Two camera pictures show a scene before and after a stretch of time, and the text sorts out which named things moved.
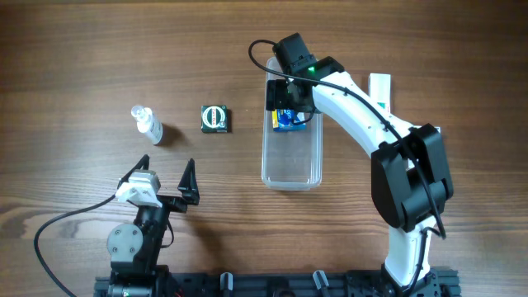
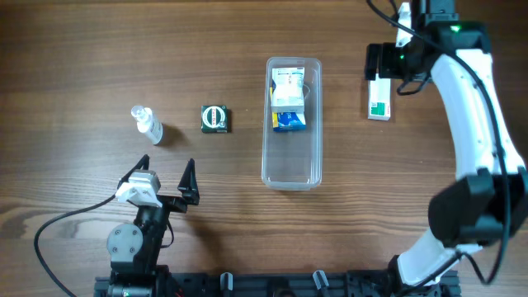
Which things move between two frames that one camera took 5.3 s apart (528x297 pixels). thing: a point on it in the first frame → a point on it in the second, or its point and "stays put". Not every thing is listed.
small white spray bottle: x=147 y=124 stays put
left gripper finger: x=189 y=186 stays put
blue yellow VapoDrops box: x=283 y=120 stays put
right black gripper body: x=277 y=96 → x=370 y=62
